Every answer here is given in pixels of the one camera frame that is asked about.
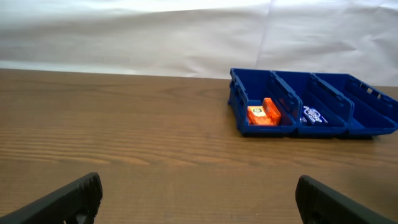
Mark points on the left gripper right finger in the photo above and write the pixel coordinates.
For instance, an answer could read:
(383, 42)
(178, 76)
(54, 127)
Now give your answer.
(326, 205)

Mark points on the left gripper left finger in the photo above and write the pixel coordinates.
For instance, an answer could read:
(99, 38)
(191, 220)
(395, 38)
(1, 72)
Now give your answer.
(66, 201)

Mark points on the blue candy pack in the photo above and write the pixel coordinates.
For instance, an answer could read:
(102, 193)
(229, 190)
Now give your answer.
(313, 115)

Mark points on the orange candy box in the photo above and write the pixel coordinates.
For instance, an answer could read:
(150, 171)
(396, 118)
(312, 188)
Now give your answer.
(257, 115)
(272, 110)

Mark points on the blue tray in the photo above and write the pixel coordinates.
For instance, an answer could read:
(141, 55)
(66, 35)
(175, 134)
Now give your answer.
(262, 90)

